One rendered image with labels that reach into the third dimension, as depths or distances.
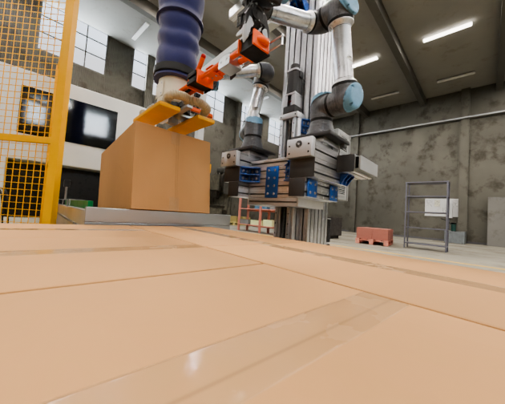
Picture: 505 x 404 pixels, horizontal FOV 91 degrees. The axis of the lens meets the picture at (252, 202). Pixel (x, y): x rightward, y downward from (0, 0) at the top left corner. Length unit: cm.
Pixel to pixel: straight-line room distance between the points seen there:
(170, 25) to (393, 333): 150
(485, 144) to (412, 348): 1428
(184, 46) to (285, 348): 142
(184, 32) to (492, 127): 1389
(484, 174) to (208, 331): 1410
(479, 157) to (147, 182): 1387
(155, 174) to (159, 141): 16
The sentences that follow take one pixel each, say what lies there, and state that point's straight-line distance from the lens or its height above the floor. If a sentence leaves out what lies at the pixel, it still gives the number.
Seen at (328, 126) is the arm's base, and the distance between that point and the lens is 134.
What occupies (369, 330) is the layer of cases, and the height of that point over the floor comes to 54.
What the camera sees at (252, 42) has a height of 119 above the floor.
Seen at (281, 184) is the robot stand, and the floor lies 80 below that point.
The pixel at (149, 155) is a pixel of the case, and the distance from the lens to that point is 125.
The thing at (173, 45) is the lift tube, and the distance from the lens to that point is 148.
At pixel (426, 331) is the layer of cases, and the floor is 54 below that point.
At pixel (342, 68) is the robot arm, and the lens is 136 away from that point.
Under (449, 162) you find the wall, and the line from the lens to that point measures 1436.
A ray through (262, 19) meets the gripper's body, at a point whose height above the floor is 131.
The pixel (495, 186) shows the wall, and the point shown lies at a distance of 1412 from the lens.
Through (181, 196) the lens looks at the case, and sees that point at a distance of 127.
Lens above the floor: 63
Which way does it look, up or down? 3 degrees up
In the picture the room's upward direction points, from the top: 4 degrees clockwise
